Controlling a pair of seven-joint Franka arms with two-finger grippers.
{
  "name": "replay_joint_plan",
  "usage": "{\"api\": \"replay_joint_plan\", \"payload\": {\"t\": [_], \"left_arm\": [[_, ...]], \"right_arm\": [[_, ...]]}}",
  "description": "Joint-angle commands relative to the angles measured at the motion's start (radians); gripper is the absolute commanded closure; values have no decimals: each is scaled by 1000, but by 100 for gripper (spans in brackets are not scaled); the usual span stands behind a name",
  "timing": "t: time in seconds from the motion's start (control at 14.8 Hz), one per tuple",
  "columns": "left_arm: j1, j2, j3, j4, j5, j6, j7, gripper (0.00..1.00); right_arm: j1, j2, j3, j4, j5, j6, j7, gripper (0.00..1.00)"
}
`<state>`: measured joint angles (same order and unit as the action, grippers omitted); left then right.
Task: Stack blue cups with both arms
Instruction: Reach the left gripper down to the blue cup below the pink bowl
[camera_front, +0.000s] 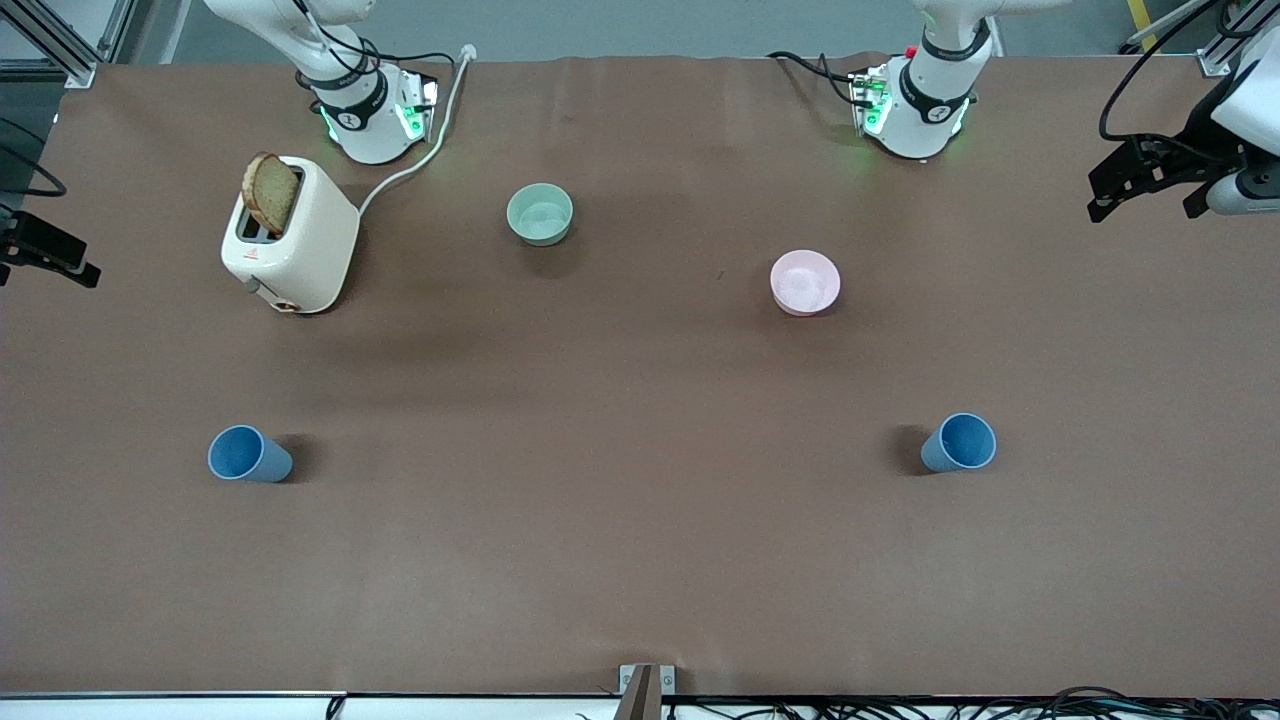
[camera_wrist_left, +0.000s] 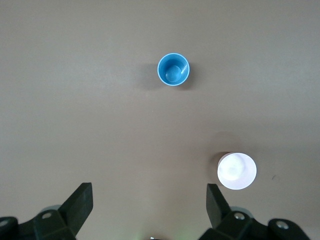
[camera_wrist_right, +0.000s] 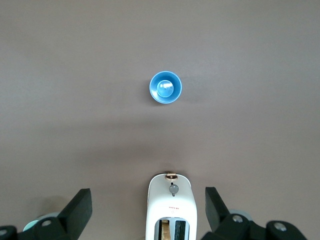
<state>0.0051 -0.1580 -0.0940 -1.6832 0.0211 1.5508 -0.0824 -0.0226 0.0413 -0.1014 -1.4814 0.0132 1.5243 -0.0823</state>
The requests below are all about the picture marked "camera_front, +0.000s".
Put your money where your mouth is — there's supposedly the blue plastic cup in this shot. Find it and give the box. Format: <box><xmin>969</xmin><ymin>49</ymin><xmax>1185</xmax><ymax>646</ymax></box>
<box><xmin>207</xmin><ymin>425</ymin><xmax>295</xmax><ymax>484</ymax></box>
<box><xmin>920</xmin><ymin>412</ymin><xmax>998</xmax><ymax>475</ymax></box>

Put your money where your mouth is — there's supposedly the brown bread slice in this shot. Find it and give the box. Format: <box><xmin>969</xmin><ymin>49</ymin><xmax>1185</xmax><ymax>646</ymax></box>
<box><xmin>243</xmin><ymin>152</ymin><xmax>302</xmax><ymax>238</ymax></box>

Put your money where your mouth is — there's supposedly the cream white toaster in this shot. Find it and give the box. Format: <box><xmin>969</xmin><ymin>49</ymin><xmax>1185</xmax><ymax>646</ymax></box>
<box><xmin>221</xmin><ymin>155</ymin><xmax>361</xmax><ymax>316</ymax></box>

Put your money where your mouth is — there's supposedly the pink bowl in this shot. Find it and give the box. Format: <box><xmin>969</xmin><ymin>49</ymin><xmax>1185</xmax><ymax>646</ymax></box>
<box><xmin>770</xmin><ymin>250</ymin><xmax>842</xmax><ymax>318</ymax></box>

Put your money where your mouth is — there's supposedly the green bowl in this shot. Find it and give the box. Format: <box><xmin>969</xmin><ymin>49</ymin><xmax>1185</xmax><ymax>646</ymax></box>
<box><xmin>506</xmin><ymin>183</ymin><xmax>575</xmax><ymax>247</ymax></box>

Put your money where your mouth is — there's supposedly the brown table cover sheet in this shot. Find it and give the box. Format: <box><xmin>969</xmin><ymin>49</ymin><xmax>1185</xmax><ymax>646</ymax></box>
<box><xmin>0</xmin><ymin>52</ymin><xmax>1280</xmax><ymax>699</ymax></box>

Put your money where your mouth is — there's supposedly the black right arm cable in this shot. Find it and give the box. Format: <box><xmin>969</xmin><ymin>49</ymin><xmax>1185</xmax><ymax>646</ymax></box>
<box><xmin>0</xmin><ymin>117</ymin><xmax>68</xmax><ymax>198</ymax></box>

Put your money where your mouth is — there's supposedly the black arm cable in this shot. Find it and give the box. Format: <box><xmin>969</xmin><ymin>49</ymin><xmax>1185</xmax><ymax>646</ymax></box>
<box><xmin>0</xmin><ymin>117</ymin><xmax>68</xmax><ymax>198</ymax></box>
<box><xmin>1098</xmin><ymin>0</ymin><xmax>1280</xmax><ymax>163</ymax></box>

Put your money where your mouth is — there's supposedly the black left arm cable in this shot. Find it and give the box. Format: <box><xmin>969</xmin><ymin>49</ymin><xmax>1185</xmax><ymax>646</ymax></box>
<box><xmin>1098</xmin><ymin>0</ymin><xmax>1280</xmax><ymax>163</ymax></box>

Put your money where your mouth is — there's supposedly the aluminium frame profile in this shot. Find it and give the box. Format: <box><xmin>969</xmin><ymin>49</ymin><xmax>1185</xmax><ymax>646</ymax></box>
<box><xmin>1195</xmin><ymin>0</ymin><xmax>1280</xmax><ymax>79</ymax></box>
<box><xmin>0</xmin><ymin>0</ymin><xmax>137</xmax><ymax>90</ymax></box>

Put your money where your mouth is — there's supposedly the white toaster power cable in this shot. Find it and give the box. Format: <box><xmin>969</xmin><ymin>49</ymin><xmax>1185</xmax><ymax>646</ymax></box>
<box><xmin>357</xmin><ymin>44</ymin><xmax>477</xmax><ymax>217</ymax></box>

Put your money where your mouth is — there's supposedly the black left base cable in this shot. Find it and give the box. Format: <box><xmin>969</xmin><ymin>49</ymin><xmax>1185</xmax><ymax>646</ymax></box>
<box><xmin>767</xmin><ymin>50</ymin><xmax>864</xmax><ymax>107</ymax></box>

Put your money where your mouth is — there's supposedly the black base cable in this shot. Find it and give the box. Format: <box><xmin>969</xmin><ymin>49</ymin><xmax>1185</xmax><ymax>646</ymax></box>
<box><xmin>767</xmin><ymin>50</ymin><xmax>864</xmax><ymax>107</ymax></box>
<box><xmin>372</xmin><ymin>48</ymin><xmax>458</xmax><ymax>73</ymax></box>

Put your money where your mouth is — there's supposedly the black right base cable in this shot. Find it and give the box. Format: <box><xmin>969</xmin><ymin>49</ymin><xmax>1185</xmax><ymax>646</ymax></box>
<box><xmin>372</xmin><ymin>48</ymin><xmax>458</xmax><ymax>73</ymax></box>

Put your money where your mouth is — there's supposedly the black floor cable bundle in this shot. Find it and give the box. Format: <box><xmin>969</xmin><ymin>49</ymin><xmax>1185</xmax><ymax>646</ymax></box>
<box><xmin>660</xmin><ymin>685</ymin><xmax>1280</xmax><ymax>720</ymax></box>

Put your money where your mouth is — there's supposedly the metal bracket with post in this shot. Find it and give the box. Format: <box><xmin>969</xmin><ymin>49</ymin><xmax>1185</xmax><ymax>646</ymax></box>
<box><xmin>618</xmin><ymin>664</ymin><xmax>677</xmax><ymax>720</ymax></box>

